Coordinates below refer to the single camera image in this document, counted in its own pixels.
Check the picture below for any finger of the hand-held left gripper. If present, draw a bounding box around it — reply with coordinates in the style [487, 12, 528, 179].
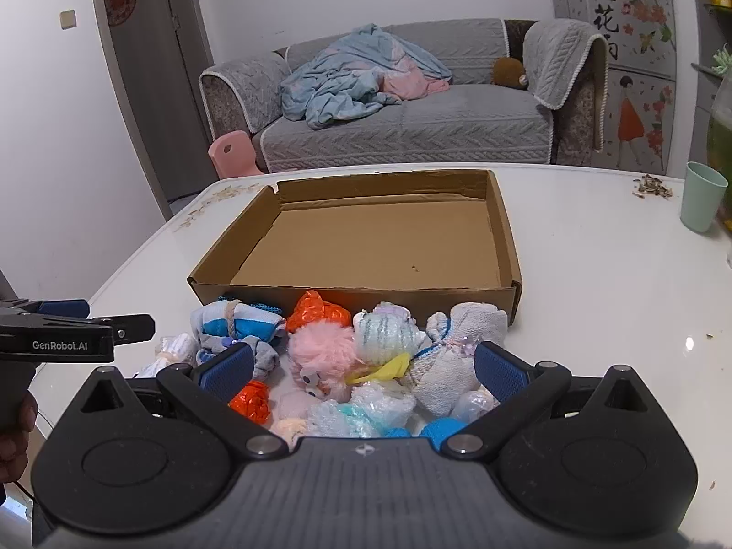
[94, 313, 156, 345]
[0, 299, 91, 320]

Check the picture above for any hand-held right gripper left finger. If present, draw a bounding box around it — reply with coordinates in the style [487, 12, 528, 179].
[69, 343, 290, 461]

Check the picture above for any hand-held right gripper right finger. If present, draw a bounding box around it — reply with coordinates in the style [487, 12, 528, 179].
[446, 341, 658, 459]

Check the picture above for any grey sock bundle blue stripe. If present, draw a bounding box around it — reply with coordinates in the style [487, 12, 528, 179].
[250, 340, 282, 382]

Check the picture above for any orange plastic bundle green tie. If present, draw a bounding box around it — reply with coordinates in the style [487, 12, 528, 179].
[229, 380, 271, 425]

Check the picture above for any clear plastic bag bundle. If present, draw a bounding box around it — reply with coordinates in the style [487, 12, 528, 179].
[452, 390, 500, 425]

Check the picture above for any grey terry sock bundle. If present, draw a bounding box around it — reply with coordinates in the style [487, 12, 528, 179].
[410, 301, 509, 418]

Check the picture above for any striped blue grey sock bundle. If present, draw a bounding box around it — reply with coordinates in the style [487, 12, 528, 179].
[190, 296, 287, 367]

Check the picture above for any pale pink sock bundle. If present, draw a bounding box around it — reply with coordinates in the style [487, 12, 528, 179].
[269, 392, 312, 450]

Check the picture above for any pink fluffy sock bundle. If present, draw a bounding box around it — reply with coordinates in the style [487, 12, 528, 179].
[287, 323, 367, 401]

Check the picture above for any orange plastic bag bundle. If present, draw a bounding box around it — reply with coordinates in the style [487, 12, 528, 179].
[286, 290, 352, 334]

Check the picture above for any pastel fuzzy sock bundle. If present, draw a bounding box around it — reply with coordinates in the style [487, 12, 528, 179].
[353, 302, 431, 366]

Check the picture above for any bubble wrap bundle teal tie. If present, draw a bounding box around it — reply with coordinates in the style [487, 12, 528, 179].
[309, 383, 418, 438]

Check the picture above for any brown cardboard box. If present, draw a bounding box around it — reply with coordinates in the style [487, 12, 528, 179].
[188, 168, 523, 327]

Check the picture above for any person's left hand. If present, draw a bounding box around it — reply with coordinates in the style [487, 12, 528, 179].
[0, 396, 38, 484]

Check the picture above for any yellow plastic piece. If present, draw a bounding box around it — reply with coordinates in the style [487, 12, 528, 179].
[344, 353, 411, 385]

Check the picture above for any pink plastic stool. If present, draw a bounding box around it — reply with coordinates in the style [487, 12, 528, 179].
[209, 130, 265, 178]

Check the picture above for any pile of seed shells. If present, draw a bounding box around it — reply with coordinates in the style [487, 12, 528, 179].
[632, 174, 676, 200]

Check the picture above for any grey door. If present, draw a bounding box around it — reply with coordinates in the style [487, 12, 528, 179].
[100, 0, 215, 204]

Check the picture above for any grey quilted sofa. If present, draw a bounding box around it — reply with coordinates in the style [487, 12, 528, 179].
[199, 17, 610, 174]

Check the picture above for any grey quilted armrest cover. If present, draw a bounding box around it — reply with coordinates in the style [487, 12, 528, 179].
[201, 51, 290, 134]
[523, 19, 610, 111]

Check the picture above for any light green cup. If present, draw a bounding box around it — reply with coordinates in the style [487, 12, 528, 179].
[679, 161, 728, 233]

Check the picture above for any brown plush toy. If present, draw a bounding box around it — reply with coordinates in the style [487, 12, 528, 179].
[493, 57, 528, 91]

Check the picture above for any pink cloth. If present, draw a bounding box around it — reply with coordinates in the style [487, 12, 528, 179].
[380, 60, 452, 99]

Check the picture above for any red round door decal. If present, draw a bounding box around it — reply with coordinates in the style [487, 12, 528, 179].
[104, 0, 137, 27]

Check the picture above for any light blue blanket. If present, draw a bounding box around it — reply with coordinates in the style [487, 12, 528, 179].
[280, 24, 452, 129]

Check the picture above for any grey cabinet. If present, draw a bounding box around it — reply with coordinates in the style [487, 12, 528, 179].
[691, 62, 732, 127]

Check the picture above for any fridge with floral decal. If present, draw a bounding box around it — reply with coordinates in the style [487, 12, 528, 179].
[549, 0, 678, 172]

